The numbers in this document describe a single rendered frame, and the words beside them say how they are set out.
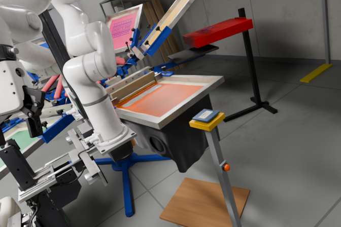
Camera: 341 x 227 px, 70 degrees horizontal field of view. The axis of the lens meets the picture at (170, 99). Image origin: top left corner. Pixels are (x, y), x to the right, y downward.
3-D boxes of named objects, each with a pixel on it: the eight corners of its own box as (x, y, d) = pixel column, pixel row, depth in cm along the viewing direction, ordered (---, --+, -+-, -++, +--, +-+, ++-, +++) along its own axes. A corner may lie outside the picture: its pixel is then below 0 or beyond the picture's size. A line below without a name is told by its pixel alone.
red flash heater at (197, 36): (232, 27, 288) (230, 16, 283) (253, 29, 245) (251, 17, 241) (184, 44, 281) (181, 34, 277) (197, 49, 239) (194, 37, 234)
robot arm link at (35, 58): (7, 49, 86) (-28, 61, 93) (81, 71, 121) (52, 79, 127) (7, 11, 89) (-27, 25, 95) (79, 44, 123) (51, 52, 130)
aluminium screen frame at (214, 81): (225, 81, 158) (223, 75, 156) (160, 129, 125) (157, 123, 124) (151, 77, 216) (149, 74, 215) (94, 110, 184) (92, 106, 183)
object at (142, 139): (184, 161, 155) (167, 112, 142) (174, 169, 151) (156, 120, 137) (142, 144, 190) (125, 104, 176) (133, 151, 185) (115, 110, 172)
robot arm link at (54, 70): (76, 85, 118) (61, 53, 112) (55, 90, 122) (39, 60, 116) (87, 78, 126) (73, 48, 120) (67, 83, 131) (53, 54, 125)
